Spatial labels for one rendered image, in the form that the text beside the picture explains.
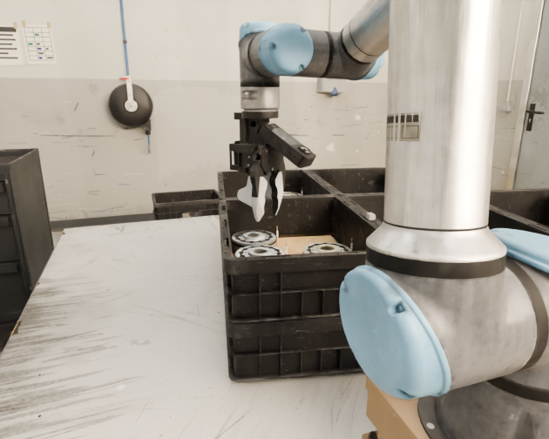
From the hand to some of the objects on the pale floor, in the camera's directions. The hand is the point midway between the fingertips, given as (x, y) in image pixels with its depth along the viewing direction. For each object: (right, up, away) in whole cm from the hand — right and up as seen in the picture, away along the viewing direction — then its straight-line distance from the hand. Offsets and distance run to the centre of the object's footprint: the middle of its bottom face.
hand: (269, 212), depth 84 cm
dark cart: (-140, -58, +135) cm, 203 cm away
